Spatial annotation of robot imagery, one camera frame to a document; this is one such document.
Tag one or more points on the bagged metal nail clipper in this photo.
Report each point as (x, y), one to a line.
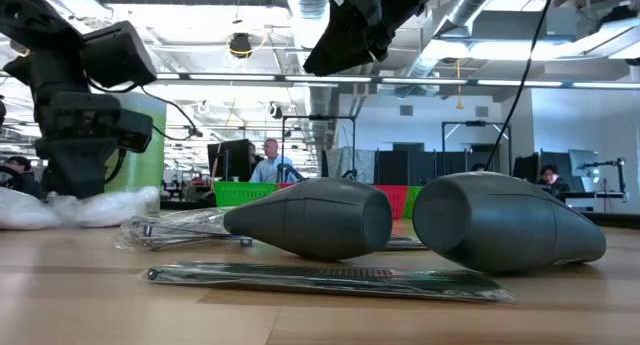
(180, 237)
(200, 217)

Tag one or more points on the silver ventilation duct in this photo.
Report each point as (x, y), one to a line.
(315, 25)

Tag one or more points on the person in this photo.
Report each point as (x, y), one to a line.
(551, 182)
(477, 167)
(253, 157)
(22, 180)
(272, 167)

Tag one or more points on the red plastic basket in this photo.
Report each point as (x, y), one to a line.
(392, 200)
(286, 185)

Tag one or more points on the black background monitor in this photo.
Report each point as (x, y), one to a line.
(227, 160)

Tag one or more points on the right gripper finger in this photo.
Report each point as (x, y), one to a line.
(350, 45)

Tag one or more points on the green disinfecting wipes canister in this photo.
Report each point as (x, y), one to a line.
(150, 160)

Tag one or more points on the green plastic basket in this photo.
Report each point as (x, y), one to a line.
(245, 194)
(414, 197)

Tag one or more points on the bagged white cotton pads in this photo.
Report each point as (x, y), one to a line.
(115, 205)
(20, 212)

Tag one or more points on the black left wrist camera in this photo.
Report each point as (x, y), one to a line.
(135, 130)

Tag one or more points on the black ceiling fixture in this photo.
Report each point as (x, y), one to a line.
(240, 45)

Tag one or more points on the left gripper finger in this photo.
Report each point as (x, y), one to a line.
(80, 170)

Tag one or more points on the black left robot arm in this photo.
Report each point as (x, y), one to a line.
(50, 15)

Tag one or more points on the black metal stand frame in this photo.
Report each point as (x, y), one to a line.
(320, 117)
(475, 123)

